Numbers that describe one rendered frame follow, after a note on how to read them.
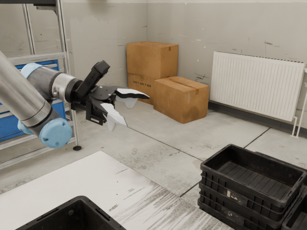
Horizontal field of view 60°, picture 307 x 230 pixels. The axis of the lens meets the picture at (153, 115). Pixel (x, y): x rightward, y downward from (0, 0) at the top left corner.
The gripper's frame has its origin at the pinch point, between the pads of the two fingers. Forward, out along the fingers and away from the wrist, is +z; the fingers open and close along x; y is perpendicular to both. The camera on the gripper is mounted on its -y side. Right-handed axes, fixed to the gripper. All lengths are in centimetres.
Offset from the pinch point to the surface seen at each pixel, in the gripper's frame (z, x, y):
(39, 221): -5.8, 31.9, 9.6
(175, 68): -47, -284, 119
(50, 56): -117, -111, 62
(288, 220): 62, -30, 49
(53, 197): -22.3, 8.2, 41.6
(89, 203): 0.4, 24.6, 9.3
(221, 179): 32, -38, 49
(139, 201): 5.3, -0.3, 36.1
